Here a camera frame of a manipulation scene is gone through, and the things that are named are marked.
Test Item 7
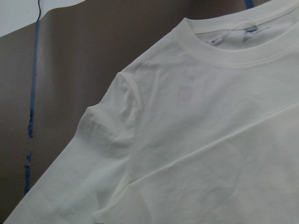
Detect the cream long-sleeve cat shirt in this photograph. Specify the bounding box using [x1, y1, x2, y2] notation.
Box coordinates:
[6, 0, 299, 224]

